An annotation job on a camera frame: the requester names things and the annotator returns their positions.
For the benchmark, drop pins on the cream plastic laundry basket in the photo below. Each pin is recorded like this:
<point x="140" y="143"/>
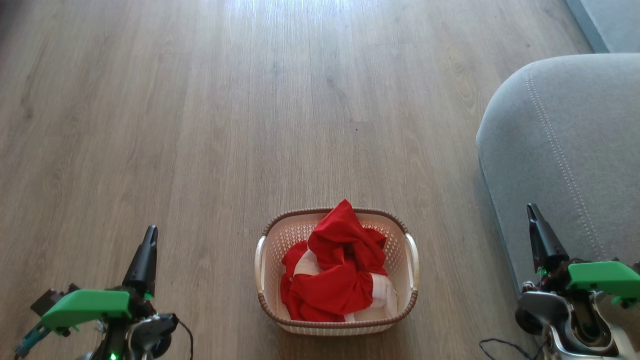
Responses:
<point x="401" y="260"/>

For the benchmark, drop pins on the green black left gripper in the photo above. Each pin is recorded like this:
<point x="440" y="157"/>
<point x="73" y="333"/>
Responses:
<point x="85" y="305"/>

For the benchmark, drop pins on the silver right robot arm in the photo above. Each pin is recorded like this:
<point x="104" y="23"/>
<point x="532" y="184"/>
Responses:
<point x="541" y="306"/>

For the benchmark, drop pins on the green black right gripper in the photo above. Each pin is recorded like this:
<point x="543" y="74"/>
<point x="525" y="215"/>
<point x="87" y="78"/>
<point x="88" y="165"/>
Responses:
<point x="605" y="280"/>

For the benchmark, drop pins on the grey fabric sofa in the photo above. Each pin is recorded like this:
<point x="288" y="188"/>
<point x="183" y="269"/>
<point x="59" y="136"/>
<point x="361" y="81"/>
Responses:
<point x="575" y="140"/>

